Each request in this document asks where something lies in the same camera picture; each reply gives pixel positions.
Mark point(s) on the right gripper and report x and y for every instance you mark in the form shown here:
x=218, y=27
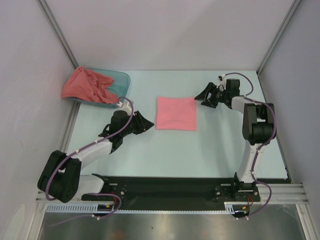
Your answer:
x=203, y=96

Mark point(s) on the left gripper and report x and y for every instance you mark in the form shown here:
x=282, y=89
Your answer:
x=142, y=124

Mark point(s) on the teal plastic bin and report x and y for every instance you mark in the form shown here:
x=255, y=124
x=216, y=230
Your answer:
x=120, y=87

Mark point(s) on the light pink t shirt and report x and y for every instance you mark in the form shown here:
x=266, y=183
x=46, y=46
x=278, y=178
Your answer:
x=176, y=114

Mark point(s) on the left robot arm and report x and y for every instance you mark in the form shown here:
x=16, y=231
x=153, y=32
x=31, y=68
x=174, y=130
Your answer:
x=60, y=177

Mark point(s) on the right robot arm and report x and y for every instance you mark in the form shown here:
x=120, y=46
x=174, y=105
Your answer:
x=259, y=125

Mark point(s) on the salmon red t shirt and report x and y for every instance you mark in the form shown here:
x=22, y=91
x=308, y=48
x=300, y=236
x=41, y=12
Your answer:
x=88, y=85

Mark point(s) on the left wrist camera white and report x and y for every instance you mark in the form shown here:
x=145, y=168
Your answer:
x=125, y=105

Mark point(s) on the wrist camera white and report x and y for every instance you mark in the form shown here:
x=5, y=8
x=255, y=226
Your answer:
x=222, y=79
x=125, y=105

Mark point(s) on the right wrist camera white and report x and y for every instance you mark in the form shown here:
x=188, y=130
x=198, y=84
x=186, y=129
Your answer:
x=222, y=79

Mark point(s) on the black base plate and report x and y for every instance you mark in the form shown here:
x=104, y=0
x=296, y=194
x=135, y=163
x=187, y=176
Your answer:
x=170, y=205

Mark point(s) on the right aluminium corner post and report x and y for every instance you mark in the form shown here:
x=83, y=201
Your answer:
x=279, y=35

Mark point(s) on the aluminium corner post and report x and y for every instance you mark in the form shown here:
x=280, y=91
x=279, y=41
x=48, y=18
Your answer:
x=48, y=14
x=279, y=35

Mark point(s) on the aluminium front rail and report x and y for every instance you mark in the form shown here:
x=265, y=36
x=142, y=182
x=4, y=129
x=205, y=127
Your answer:
x=282, y=193

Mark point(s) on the left aluminium corner post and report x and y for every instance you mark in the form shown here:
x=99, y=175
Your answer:
x=48, y=14

